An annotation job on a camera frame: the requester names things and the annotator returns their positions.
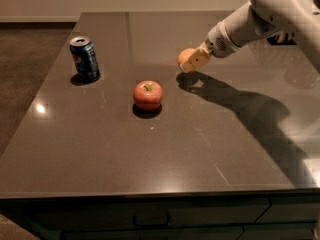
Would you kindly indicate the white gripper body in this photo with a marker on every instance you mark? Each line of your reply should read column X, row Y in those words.
column 218, row 44

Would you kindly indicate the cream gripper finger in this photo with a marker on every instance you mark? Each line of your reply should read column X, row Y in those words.
column 199, row 58

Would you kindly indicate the orange fruit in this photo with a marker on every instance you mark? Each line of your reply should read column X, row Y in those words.
column 184, row 55

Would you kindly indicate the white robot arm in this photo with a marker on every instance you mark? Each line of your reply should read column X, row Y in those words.
column 256, row 20

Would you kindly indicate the red apple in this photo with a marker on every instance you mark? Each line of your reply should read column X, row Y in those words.
column 148, row 95

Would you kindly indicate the blue soda can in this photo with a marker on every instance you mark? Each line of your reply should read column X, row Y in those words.
column 84, row 56

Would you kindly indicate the black wire napkin holder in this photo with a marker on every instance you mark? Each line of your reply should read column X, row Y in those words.
column 281, row 38

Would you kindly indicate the dark cabinet drawer with handle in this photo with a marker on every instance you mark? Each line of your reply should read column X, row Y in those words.
column 145, row 214

